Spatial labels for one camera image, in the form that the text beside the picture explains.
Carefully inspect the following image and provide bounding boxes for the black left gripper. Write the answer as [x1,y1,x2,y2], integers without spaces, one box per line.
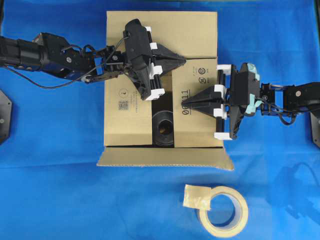
[123,18,186,101]

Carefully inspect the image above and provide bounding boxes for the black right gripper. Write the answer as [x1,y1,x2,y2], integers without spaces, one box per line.
[181,63,262,141]

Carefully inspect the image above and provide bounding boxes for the brown cardboard box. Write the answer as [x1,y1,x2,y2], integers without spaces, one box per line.
[97,11,234,171]

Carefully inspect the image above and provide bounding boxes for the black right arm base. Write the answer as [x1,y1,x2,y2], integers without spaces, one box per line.
[310,111,320,148]

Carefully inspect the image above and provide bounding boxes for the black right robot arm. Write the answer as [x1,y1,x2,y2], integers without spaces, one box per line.
[181,62,320,141]

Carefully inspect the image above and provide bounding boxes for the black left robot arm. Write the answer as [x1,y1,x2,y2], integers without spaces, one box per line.
[0,19,186,101]

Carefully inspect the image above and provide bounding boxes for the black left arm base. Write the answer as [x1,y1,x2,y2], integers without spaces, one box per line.
[0,90,12,144]

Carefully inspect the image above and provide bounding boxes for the black spool front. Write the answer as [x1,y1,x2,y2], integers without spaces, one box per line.
[151,94,174,148]

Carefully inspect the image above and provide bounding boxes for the beige masking tape roll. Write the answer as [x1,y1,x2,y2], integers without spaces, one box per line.
[183,184,249,238]

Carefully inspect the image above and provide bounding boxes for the blue table cloth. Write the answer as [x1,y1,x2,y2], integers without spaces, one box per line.
[0,0,320,240]

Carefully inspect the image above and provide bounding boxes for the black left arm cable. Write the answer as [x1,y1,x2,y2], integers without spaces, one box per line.
[4,32,131,89]

